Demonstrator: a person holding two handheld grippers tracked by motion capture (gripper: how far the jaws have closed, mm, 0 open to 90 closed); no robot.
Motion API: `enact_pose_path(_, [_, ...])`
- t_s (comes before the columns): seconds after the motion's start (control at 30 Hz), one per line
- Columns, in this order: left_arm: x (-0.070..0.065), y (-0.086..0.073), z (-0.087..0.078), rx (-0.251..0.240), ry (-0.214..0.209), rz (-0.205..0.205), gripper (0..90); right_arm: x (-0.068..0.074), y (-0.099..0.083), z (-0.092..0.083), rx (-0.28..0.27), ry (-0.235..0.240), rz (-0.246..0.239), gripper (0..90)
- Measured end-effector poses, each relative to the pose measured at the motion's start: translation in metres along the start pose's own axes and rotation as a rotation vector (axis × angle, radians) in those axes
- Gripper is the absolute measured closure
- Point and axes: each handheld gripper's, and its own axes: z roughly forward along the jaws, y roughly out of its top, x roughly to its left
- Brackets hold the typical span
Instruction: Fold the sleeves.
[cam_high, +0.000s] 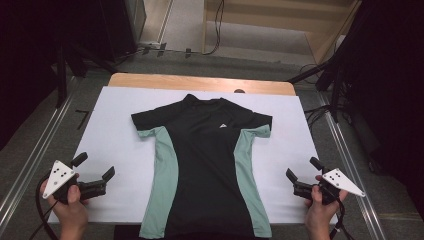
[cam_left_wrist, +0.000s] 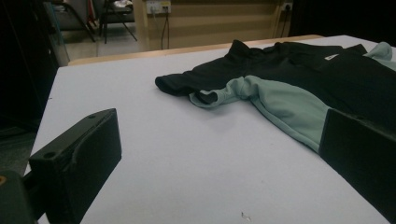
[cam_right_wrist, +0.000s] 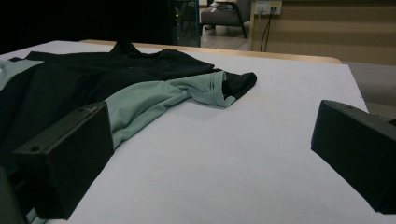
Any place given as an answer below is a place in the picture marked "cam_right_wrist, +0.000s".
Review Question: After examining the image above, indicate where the grey armchair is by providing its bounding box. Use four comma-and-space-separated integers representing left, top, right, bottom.
200, 0, 251, 39

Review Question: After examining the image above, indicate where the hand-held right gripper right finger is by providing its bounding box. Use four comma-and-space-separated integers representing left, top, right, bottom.
310, 99, 396, 215

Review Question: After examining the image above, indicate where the dark glass cabinet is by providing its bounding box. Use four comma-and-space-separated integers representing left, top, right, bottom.
172, 0, 202, 48

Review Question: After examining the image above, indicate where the black hanging cable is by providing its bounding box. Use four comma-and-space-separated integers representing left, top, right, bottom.
260, 7, 279, 53

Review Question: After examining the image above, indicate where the black and green shirt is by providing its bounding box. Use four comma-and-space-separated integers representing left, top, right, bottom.
0, 39, 258, 224

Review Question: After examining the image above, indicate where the wall socket panel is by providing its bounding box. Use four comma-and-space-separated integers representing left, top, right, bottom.
254, 0, 283, 16

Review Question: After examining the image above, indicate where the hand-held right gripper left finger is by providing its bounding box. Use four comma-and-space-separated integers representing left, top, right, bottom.
12, 101, 116, 220

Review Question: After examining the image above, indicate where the white table sheet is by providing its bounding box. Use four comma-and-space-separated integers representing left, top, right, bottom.
0, 40, 396, 224

